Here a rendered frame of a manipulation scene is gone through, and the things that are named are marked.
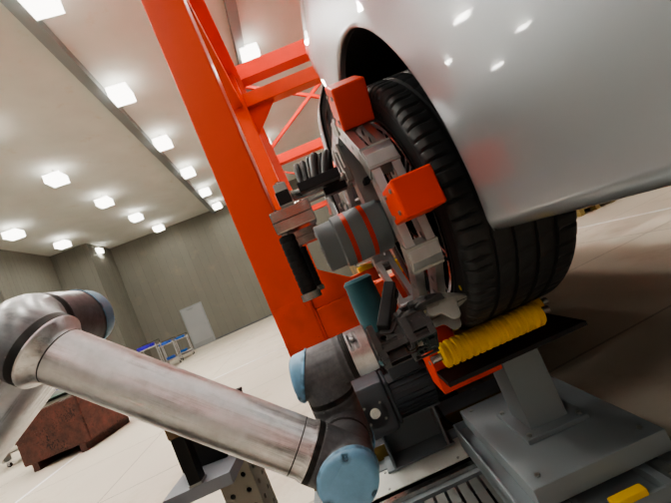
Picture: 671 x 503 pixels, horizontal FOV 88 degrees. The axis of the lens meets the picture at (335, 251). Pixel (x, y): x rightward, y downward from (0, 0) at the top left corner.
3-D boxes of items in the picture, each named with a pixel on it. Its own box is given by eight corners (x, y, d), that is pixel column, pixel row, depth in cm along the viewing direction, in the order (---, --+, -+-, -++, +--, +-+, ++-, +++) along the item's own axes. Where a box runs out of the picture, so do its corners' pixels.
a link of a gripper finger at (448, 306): (480, 312, 66) (436, 332, 66) (462, 291, 71) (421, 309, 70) (480, 303, 64) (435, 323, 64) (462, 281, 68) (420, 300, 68)
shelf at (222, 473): (234, 483, 81) (229, 471, 81) (166, 514, 81) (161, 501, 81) (268, 410, 124) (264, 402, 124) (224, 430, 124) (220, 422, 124)
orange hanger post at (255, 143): (331, 303, 324) (231, 71, 337) (312, 312, 323) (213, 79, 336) (331, 301, 342) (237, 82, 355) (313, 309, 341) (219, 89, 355)
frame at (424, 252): (479, 329, 64) (361, 68, 67) (447, 344, 63) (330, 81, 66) (411, 303, 118) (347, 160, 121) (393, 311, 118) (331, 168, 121)
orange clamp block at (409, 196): (432, 211, 65) (448, 201, 56) (394, 227, 65) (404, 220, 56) (417, 177, 66) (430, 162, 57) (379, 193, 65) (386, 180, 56)
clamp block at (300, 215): (317, 219, 72) (307, 196, 73) (277, 236, 72) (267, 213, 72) (318, 222, 77) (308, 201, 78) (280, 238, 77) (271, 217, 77)
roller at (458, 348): (561, 321, 76) (550, 297, 77) (440, 376, 75) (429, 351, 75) (545, 318, 82) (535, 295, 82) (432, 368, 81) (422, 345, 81)
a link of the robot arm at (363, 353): (349, 347, 74) (337, 322, 68) (370, 337, 74) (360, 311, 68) (364, 384, 67) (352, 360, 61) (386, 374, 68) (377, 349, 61)
